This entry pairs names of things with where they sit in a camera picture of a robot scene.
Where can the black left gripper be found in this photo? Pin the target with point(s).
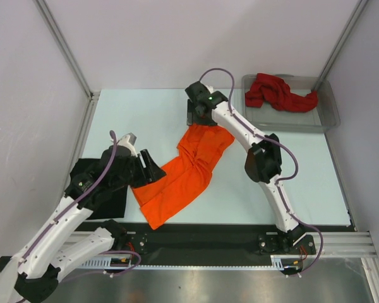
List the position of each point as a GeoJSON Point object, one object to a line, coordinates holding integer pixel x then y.
{"type": "Point", "coordinates": [148, 173]}

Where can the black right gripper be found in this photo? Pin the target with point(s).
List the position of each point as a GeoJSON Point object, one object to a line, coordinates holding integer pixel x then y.
{"type": "Point", "coordinates": [195, 117]}

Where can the orange t-shirt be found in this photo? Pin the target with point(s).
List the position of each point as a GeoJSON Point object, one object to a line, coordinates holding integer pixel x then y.
{"type": "Point", "coordinates": [187, 175]}

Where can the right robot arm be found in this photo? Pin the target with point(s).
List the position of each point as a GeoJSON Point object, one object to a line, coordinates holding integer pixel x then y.
{"type": "Point", "coordinates": [263, 162]}

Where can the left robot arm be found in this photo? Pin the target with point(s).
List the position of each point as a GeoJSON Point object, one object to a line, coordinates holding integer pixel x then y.
{"type": "Point", "coordinates": [36, 270]}

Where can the folded black t-shirt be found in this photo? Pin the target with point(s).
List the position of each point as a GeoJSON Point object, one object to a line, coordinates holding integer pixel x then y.
{"type": "Point", "coordinates": [107, 200]}

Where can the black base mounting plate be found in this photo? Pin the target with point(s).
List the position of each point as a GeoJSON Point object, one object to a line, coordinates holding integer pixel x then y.
{"type": "Point", "coordinates": [179, 244]}

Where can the red t-shirt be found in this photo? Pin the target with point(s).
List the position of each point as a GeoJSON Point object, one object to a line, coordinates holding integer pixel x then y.
{"type": "Point", "coordinates": [275, 91]}

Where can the clear plastic bin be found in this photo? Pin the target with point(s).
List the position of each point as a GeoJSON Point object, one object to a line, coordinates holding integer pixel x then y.
{"type": "Point", "coordinates": [319, 120]}

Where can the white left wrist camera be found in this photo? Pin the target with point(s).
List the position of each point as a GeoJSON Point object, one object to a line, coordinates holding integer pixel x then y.
{"type": "Point", "coordinates": [128, 141]}

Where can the left aluminium corner post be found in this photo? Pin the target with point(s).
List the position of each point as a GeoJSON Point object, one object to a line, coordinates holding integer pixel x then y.
{"type": "Point", "coordinates": [59, 38]}

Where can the aluminium corner post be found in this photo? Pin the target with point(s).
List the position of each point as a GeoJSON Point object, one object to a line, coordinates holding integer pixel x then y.
{"type": "Point", "coordinates": [59, 38]}
{"type": "Point", "coordinates": [350, 25]}

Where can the right aluminium corner post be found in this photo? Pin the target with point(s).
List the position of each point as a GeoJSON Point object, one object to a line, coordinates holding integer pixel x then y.
{"type": "Point", "coordinates": [350, 25]}

